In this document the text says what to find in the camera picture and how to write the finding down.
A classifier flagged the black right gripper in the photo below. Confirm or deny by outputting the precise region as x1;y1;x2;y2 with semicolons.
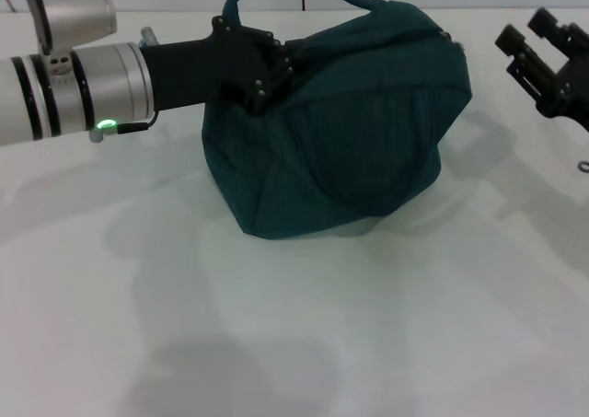
494;6;589;133

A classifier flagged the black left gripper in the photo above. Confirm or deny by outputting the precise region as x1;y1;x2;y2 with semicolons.
137;15;296;115

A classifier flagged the dark teal lunch bag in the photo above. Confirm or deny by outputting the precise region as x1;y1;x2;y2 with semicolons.
201;0;474;242

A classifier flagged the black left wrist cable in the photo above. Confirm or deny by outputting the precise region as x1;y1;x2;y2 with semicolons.
89;110;160;145

